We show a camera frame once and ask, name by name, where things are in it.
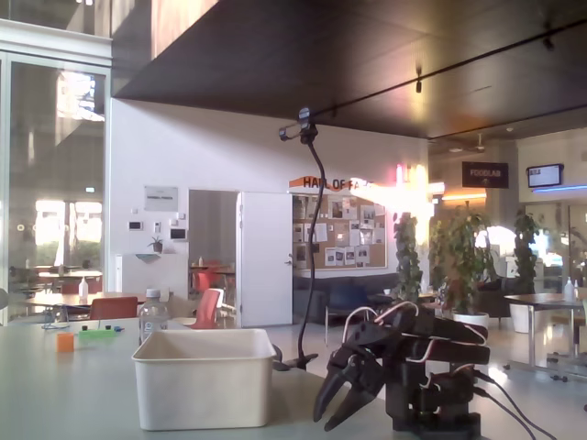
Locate black cable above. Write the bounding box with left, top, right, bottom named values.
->
left=473, top=387, right=537, bottom=440
left=473, top=369, right=557, bottom=439

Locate wall monitor screen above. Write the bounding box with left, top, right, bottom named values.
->
left=526, top=163, right=565, bottom=189

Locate bushy green plant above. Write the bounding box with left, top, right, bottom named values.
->
left=429, top=201, right=497, bottom=315

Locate white door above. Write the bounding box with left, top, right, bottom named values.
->
left=237, top=191, right=294, bottom=328

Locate slim green plant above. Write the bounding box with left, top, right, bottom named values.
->
left=512, top=210, right=541, bottom=295

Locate wooden table with metal legs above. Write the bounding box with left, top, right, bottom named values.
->
left=503, top=292, right=587, bottom=382

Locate grey wall sign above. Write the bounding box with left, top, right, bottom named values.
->
left=144, top=185, right=180, bottom=213

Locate black webcam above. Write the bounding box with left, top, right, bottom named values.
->
left=278, top=107, right=319, bottom=144

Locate orange hall of fame sign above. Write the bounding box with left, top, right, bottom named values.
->
left=288, top=175, right=382, bottom=192

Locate white plastic bin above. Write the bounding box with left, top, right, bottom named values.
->
left=131, top=327, right=277, bottom=432

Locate clear plastic water bottle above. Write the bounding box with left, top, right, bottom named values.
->
left=138, top=288, right=169, bottom=346

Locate red chair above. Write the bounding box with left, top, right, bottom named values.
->
left=89, top=296, right=139, bottom=321

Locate cork bulletin board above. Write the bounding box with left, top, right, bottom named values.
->
left=292, top=192, right=389, bottom=271

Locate pink chair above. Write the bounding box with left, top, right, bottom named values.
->
left=189, top=288, right=225, bottom=330

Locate white plant pot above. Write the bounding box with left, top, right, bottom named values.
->
left=452, top=312, right=491, bottom=329

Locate black foodlab sign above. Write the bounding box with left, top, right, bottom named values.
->
left=461, top=160, right=510, bottom=189

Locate blue chair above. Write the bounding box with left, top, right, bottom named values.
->
left=324, top=286, right=373, bottom=346

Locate tall climbing green plant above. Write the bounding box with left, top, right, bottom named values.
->
left=393, top=211, right=424, bottom=303

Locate black gooseneck clamp mount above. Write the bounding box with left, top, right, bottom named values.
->
left=273, top=139, right=327, bottom=371

